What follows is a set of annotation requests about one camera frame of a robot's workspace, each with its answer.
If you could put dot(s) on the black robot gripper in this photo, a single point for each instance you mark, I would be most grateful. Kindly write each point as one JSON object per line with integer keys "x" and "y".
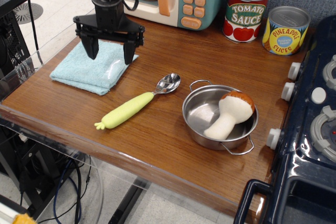
{"x": 109, "y": 22}

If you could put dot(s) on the light blue cloth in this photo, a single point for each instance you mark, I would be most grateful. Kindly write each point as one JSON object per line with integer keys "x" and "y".
{"x": 97, "y": 76}

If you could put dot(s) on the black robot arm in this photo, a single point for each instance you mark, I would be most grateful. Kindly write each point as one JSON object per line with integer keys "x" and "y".
{"x": 109, "y": 22}

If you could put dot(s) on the small steel pan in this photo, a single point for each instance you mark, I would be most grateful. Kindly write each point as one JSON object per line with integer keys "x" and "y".
{"x": 200, "y": 110}

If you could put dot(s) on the round floor vent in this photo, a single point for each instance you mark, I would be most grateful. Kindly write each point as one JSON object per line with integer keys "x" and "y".
{"x": 25, "y": 12}

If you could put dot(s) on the black side desk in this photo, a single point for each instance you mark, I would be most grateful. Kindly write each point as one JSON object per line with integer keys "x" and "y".
{"x": 13, "y": 1}

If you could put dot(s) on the plush brown white mushroom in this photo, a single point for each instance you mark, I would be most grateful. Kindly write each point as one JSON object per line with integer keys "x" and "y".
{"x": 234, "y": 107}

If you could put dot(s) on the tomato sauce can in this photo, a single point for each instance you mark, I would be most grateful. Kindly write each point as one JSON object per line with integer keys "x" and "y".
{"x": 243, "y": 19}

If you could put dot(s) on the black table leg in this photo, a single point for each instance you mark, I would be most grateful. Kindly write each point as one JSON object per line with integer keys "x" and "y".
{"x": 126, "y": 205}

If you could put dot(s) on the pineapple slices can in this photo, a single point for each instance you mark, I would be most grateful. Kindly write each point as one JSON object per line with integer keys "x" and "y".
{"x": 285, "y": 31}

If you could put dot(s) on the dark blue toy stove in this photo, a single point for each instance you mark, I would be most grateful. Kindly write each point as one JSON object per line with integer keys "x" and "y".
{"x": 302, "y": 187}

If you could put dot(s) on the spoon with green handle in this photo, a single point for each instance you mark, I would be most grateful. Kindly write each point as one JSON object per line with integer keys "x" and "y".
{"x": 122, "y": 113}

